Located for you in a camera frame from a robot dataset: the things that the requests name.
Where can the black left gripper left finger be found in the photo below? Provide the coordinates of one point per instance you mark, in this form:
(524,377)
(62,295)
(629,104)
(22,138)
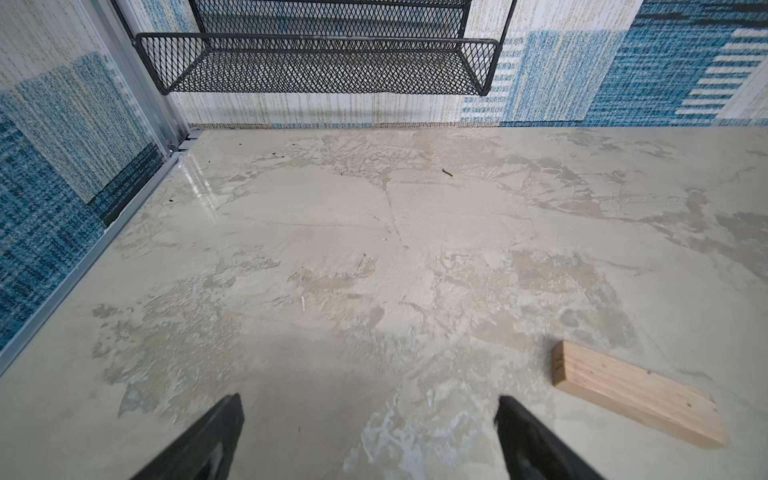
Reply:
(205,450)

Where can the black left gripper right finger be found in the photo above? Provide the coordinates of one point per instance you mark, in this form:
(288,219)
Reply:
(531,450)

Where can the black mesh wire shelf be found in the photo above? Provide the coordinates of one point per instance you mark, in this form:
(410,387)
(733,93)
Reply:
(328,47)

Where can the natural wood block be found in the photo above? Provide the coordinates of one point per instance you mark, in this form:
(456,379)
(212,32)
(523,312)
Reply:
(639,394)

